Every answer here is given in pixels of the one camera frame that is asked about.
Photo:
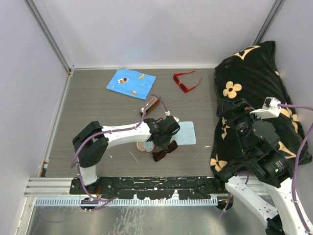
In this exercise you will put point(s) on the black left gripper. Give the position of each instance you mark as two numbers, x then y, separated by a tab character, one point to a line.
164	145

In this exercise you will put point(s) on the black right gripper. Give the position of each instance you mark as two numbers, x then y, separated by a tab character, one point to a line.
238	107

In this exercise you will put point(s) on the tortoiseshell brown sunglasses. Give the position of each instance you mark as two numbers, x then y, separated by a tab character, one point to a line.
157	156

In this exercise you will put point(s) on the pink glasses case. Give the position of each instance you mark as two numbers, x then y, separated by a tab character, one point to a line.
139	146

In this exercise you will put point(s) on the light blue cloth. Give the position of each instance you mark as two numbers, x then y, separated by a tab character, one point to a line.
186	134
148	146

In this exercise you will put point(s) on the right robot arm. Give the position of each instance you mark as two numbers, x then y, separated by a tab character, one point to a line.
258	139

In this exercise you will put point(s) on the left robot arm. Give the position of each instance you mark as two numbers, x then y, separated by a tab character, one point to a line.
92	142

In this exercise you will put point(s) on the red sunglasses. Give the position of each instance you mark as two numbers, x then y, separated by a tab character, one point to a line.
182	86

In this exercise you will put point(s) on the brown striped glasses case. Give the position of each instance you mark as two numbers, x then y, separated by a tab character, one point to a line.
153	101

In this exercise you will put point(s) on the black floral plush pillow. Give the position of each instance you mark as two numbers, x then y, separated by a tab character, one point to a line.
252	74

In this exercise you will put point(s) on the blue cartoon print cloth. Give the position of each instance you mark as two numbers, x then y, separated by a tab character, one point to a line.
131	83

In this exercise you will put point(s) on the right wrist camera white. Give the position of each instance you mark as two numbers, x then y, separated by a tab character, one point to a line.
270	109

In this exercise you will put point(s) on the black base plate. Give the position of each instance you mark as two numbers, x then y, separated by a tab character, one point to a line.
187	187

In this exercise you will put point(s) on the aluminium front rail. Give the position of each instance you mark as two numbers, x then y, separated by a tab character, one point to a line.
69	191

